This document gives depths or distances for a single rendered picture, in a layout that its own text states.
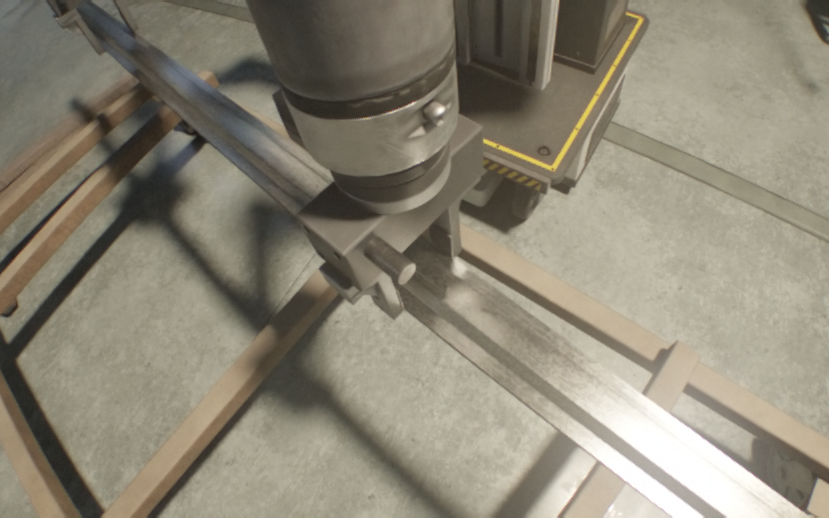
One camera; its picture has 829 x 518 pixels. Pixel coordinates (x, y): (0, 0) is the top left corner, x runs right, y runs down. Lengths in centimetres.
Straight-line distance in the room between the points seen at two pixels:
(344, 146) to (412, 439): 108
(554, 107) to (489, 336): 106
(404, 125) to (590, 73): 132
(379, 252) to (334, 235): 3
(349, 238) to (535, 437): 103
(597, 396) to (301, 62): 30
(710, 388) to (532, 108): 86
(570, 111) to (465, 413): 88
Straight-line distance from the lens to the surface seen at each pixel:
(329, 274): 32
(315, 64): 19
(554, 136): 129
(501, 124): 130
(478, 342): 38
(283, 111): 31
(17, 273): 167
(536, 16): 129
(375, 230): 28
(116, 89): 267
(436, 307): 39
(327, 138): 22
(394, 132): 22
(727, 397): 108
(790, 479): 133
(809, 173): 206
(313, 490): 130
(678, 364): 99
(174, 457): 113
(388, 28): 18
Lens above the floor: 123
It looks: 59 degrees down
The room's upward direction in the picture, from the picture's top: 12 degrees counter-clockwise
